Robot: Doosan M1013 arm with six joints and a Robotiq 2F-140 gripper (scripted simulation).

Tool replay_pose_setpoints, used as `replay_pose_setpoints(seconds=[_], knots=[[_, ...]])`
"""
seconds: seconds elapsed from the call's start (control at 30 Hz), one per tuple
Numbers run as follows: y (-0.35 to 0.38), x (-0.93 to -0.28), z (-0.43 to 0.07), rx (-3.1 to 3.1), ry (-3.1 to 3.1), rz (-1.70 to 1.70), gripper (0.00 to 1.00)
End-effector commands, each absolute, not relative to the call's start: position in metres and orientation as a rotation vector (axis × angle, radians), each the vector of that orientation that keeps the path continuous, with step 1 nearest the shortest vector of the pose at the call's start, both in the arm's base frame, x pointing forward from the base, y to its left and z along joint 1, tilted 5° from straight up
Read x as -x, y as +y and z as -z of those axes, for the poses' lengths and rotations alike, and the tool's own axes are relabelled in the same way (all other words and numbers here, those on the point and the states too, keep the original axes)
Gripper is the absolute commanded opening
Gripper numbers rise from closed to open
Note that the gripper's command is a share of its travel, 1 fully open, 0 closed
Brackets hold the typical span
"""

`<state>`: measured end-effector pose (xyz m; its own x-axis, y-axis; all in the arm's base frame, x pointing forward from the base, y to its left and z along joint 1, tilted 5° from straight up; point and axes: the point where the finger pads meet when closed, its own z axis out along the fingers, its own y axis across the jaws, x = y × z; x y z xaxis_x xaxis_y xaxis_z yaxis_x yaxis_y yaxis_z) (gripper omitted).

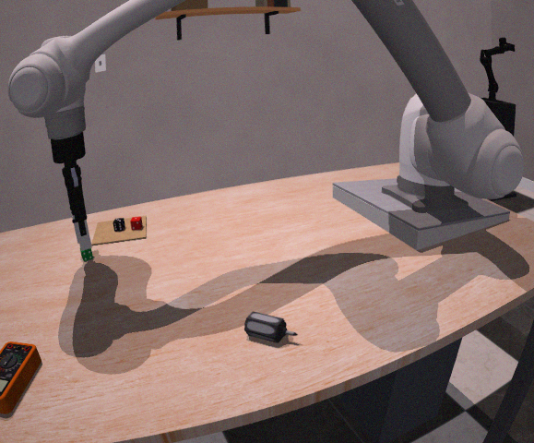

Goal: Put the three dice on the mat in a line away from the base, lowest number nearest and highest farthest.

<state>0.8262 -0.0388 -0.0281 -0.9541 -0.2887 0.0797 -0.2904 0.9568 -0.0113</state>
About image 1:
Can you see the orange digital multimeter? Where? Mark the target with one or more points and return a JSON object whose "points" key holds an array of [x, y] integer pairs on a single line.
{"points": [[18, 363]]}

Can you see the red die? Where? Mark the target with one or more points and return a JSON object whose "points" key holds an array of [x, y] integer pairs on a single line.
{"points": [[136, 223]]}

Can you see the tan mat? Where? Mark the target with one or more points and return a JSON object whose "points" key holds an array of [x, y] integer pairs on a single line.
{"points": [[105, 234]]}

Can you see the green die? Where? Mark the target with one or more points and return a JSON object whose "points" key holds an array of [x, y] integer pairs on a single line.
{"points": [[86, 254]]}

